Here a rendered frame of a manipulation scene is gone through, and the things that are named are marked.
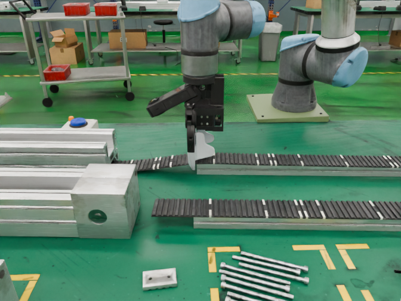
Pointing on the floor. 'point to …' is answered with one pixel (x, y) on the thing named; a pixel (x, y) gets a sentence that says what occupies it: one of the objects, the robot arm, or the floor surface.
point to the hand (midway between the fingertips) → (191, 159)
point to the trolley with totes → (76, 9)
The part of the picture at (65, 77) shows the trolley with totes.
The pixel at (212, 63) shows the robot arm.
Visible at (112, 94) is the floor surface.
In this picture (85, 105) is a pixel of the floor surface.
